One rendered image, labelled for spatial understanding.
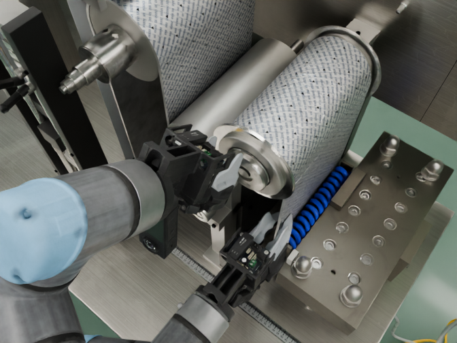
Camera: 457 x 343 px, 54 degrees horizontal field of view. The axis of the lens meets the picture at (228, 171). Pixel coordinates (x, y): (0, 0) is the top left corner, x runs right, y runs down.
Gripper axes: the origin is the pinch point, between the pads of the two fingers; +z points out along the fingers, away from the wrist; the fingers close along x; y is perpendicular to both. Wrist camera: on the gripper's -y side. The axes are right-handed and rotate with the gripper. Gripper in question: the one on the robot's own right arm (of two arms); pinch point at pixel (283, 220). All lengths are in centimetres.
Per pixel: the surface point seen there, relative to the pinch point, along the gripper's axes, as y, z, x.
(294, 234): -4.8, 0.9, -2.3
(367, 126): -109, 117, 16
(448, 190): -109, 108, -32
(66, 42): -9, 10, 74
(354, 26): 20.1, 27.9, 7.4
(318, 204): -4.7, 8.9, -2.5
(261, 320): -18.9, -12.3, -5.5
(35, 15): 35.1, -12.0, 33.2
